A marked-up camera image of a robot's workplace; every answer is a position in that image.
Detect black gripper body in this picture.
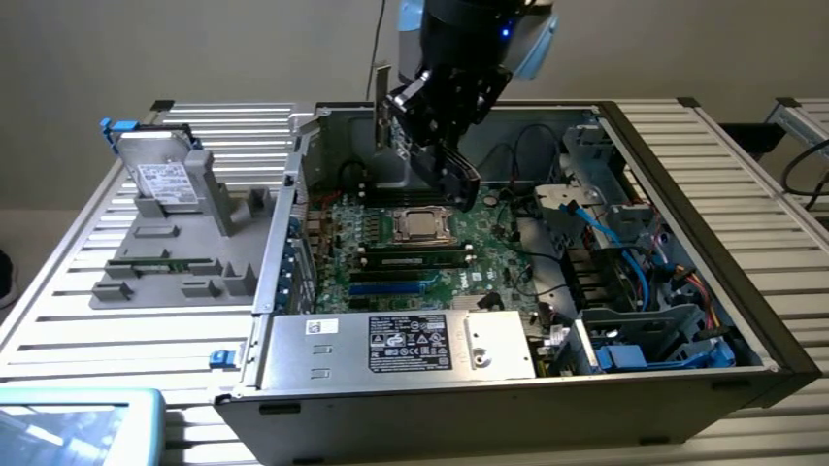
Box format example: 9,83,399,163
384,0,521,148

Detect graphics card with metal bracket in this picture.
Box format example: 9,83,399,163
371,62,482,213

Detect grey metal disk bay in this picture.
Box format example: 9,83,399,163
554,120,649,244

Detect CPU socket with CPU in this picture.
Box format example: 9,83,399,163
390,205,459,245

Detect black RAM stick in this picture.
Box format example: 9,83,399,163
359,255,473,270

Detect green motherboard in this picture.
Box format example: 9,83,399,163
310,186,575,341

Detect black expansion slot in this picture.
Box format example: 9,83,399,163
348,269,437,284

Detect black box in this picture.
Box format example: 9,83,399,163
718,123,785,152

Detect blue expansion slot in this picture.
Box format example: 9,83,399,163
347,281,443,298

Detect silver chipset heatsink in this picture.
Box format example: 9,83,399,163
451,292,506,313

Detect silver hard disk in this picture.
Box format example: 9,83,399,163
115,129,202,208

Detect grey metal slat table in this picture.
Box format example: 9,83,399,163
764,96,829,147

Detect blue disk caddy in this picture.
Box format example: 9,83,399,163
99,117,196,150

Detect green RAM stick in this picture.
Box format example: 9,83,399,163
107,256,215,269

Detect silver power supply unit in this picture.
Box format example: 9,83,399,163
256,310,539,395

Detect grey parts rack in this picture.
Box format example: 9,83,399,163
87,149,282,312

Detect blue plastic drive tray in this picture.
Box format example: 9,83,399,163
593,339,738,375

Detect open black PC case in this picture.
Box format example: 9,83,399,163
212,99,824,466

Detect thin grey hanging cable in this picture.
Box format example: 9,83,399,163
367,0,390,69

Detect blue SATA wire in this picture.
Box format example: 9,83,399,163
561,197,650,303

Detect black looped cable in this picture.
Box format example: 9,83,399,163
780,139,829,211

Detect yellow red power wires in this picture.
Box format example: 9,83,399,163
672,265,730,342

